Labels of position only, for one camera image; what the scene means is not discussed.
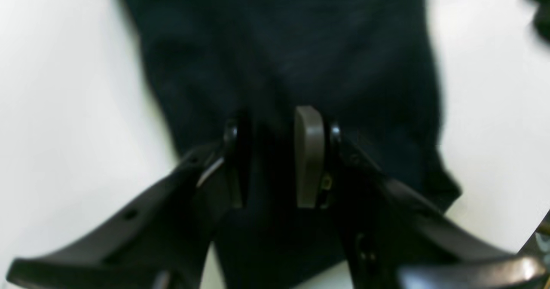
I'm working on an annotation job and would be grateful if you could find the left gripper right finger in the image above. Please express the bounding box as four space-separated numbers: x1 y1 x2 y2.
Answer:
294 105 547 289

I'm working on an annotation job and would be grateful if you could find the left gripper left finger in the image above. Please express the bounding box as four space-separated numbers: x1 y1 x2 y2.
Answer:
6 114 253 289

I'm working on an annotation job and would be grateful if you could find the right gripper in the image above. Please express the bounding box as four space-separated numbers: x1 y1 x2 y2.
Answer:
529 0 550 45

